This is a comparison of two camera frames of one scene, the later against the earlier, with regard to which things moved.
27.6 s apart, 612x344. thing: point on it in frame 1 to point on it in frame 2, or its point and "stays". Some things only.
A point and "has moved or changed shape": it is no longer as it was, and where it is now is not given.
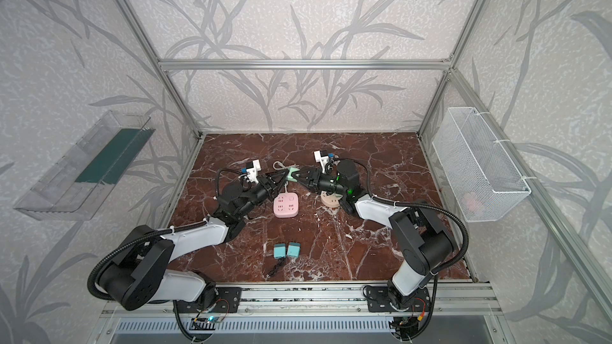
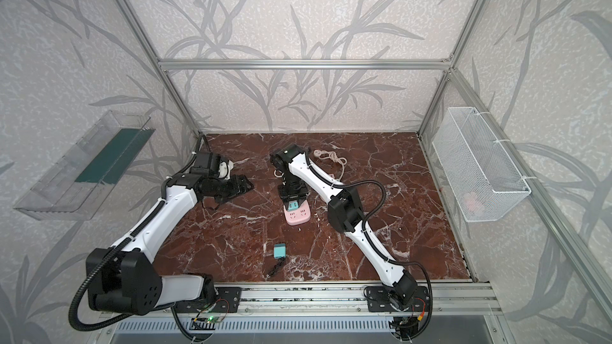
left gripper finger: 270,179 to 243,182
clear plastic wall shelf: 76,185 stays
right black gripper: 315,177 to 294,195
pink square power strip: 286,205 has moved or changed shape
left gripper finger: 274,192 to 239,192
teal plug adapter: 293,249 to 292,205
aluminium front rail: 322,298 stays
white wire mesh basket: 484,181 stays
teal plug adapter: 280,251 stays
